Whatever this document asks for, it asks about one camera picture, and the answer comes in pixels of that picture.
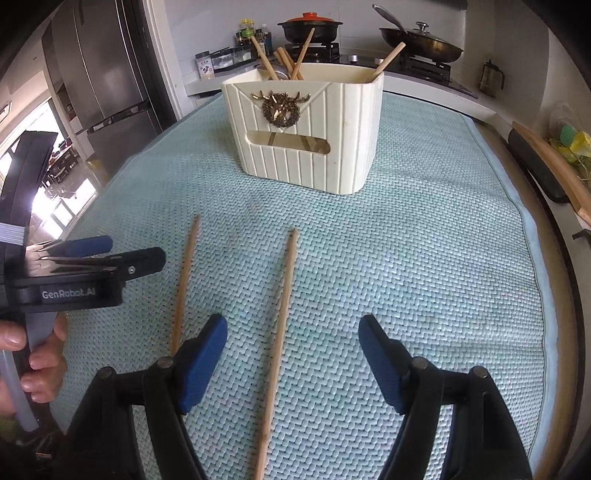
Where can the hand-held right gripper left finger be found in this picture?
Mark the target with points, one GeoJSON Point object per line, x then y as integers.
{"type": "Point", "coordinates": [203, 364]}

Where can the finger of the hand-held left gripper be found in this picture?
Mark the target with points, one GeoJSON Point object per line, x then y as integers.
{"type": "Point", "coordinates": [92, 245]}
{"type": "Point", "coordinates": [141, 262]}

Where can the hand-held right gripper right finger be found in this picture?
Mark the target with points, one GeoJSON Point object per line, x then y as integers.
{"type": "Point", "coordinates": [383, 364]}

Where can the wooden chopstick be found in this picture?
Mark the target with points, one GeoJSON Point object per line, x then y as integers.
{"type": "Point", "coordinates": [290, 60]}
{"type": "Point", "coordinates": [185, 286]}
{"type": "Point", "coordinates": [390, 57]}
{"type": "Point", "coordinates": [276, 350]}
{"type": "Point", "coordinates": [264, 57]}
{"type": "Point", "coordinates": [280, 61]}
{"type": "Point", "coordinates": [304, 50]}

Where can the cream ribbed utensil holder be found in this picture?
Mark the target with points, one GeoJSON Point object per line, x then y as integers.
{"type": "Point", "coordinates": [351, 138]}

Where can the silver metal spoon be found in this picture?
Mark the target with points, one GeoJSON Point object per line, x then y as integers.
{"type": "Point", "coordinates": [271, 70]}

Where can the person's left hand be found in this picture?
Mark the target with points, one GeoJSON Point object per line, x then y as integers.
{"type": "Point", "coordinates": [41, 364]}

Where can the teal woven mat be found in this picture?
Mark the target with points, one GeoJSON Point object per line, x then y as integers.
{"type": "Point", "coordinates": [392, 277]}

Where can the clear plastic tube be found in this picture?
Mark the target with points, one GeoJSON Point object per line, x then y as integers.
{"type": "Point", "coordinates": [18, 401]}

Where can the grey refrigerator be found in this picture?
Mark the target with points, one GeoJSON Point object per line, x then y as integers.
{"type": "Point", "coordinates": [106, 69]}

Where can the black tray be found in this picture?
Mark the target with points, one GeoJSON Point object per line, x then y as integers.
{"type": "Point", "coordinates": [535, 170]}

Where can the green label bottle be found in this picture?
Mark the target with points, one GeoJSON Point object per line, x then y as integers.
{"type": "Point", "coordinates": [247, 32]}

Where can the dark sauce bottle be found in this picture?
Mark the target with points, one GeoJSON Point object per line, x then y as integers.
{"type": "Point", "coordinates": [264, 37]}

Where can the wooden cutting board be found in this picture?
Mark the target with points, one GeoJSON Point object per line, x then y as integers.
{"type": "Point", "coordinates": [558, 166]}

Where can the black pot with orange lid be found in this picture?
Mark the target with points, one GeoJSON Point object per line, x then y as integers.
{"type": "Point", "coordinates": [309, 30]}

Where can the plastic bag with yellow contents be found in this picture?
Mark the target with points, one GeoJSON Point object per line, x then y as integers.
{"type": "Point", "coordinates": [572, 143]}

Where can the black gas stove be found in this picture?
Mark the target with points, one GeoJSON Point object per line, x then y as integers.
{"type": "Point", "coordinates": [438, 74]}

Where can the black wok with glass lid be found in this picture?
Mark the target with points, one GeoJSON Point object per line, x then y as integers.
{"type": "Point", "coordinates": [425, 48]}

